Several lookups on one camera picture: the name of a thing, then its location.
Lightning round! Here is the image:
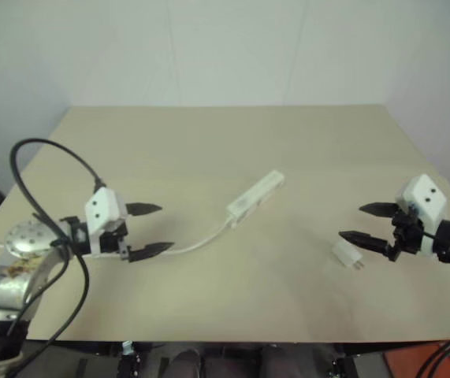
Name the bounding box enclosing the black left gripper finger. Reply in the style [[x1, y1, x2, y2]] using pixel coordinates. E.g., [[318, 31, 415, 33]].
[[128, 241, 176, 264], [125, 202, 164, 217]]

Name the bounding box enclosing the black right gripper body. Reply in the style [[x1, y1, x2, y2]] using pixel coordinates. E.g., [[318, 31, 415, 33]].
[[385, 208, 427, 263]]

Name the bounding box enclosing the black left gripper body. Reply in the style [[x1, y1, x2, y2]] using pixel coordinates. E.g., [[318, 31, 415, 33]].
[[98, 223, 132, 264]]

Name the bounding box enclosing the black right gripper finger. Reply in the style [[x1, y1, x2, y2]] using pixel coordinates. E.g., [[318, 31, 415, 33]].
[[358, 202, 400, 218], [338, 230, 390, 254]]

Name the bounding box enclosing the white plug adapter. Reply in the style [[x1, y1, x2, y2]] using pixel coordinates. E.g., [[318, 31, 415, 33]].
[[330, 238, 366, 273]]

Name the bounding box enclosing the white power strip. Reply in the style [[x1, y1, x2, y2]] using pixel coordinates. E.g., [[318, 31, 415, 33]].
[[225, 169, 286, 228]]

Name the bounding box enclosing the dark rounded shape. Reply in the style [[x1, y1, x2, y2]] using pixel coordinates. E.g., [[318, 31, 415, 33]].
[[166, 347, 203, 378]]

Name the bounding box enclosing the orange object under table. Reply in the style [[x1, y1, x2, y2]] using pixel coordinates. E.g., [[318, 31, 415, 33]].
[[383, 340, 450, 378]]

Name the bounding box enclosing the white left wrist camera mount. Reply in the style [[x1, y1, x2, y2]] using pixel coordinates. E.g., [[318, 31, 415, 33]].
[[84, 187, 128, 258]]

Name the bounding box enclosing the black table frame bracket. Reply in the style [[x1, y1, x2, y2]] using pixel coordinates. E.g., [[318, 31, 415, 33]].
[[116, 339, 144, 378]]

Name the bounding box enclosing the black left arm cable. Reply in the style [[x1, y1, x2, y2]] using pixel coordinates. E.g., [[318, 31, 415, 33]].
[[9, 137, 108, 378]]

